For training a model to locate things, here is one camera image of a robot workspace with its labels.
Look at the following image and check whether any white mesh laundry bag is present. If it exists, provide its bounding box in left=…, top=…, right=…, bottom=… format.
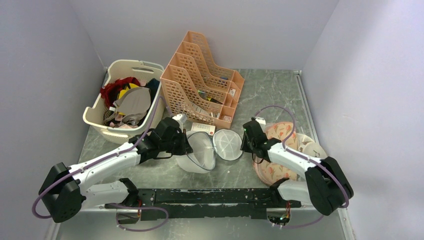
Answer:
left=171, top=129, right=243, bottom=174

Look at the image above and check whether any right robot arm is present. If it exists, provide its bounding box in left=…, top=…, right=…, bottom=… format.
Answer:
left=241, top=119, right=354, bottom=216

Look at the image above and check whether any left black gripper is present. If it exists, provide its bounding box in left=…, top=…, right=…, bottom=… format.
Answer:
left=160, top=128, right=194, bottom=156

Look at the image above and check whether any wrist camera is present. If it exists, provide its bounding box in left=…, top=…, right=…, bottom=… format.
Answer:
left=254, top=117, right=267, bottom=129
left=172, top=113, right=188, bottom=130

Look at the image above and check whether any taupe bra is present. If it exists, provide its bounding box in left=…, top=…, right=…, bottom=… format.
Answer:
left=103, top=86, right=152, bottom=128

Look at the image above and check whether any pink bra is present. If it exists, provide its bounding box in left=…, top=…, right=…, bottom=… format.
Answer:
left=109, top=121, right=139, bottom=129

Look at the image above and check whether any orange file organizer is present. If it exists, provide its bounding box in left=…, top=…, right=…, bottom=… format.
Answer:
left=160, top=31, right=245, bottom=129

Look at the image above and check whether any dark garment in basket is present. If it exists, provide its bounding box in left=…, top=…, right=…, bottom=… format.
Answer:
left=144, top=78, right=160, bottom=102

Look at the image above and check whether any floral laundry bag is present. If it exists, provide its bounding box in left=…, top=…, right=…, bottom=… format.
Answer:
left=253, top=121, right=298, bottom=186

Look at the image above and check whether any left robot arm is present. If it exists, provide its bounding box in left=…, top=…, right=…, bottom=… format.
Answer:
left=31, top=114, right=193, bottom=223

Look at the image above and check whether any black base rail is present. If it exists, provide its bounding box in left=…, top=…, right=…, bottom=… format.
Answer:
left=119, top=188, right=302, bottom=221

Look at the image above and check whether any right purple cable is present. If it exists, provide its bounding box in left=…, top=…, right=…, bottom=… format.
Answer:
left=253, top=105, right=350, bottom=210

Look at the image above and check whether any cream laundry basket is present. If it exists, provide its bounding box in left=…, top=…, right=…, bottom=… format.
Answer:
left=82, top=59, right=165, bottom=144

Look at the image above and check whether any red lace garment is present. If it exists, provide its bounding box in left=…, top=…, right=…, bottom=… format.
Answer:
left=100, top=77, right=141, bottom=108

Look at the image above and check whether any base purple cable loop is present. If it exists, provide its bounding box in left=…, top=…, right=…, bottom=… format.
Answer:
left=105, top=202, right=170, bottom=233

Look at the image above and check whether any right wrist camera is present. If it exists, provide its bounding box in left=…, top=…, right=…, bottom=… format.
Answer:
left=254, top=117, right=267, bottom=129

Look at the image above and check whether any small white box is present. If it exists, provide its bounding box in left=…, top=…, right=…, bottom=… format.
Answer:
left=191, top=122, right=216, bottom=136

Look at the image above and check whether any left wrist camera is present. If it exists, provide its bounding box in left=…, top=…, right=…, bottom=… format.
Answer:
left=172, top=113, right=188, bottom=130

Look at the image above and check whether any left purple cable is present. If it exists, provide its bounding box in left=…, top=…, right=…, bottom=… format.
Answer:
left=31, top=96, right=173, bottom=220

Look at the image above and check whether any yellow bra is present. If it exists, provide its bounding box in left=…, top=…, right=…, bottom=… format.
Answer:
left=116, top=83, right=141, bottom=100

